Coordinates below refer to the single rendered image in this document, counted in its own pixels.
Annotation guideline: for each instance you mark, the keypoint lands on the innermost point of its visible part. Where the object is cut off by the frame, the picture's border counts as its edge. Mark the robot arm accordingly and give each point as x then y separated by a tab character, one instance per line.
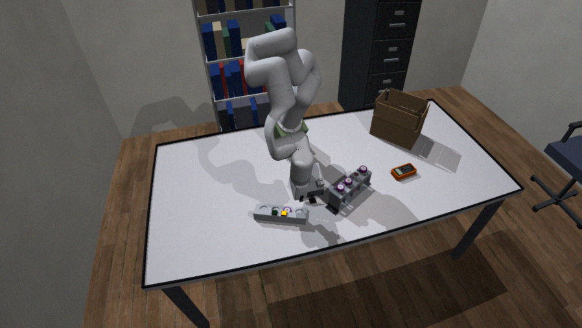
290	67

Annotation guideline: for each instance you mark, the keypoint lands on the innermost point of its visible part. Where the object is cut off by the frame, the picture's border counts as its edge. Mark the brown cardboard box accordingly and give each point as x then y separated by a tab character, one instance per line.
397	120

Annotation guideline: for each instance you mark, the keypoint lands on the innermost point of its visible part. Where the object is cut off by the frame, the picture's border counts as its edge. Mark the grey button housing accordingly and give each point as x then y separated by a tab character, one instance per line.
314	191

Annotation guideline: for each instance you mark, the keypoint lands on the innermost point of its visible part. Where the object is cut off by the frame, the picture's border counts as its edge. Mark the orange rectangular block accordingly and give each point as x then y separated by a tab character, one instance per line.
403	171

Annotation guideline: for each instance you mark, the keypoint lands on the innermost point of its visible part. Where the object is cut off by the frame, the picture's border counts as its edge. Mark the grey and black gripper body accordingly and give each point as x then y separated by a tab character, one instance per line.
298	190

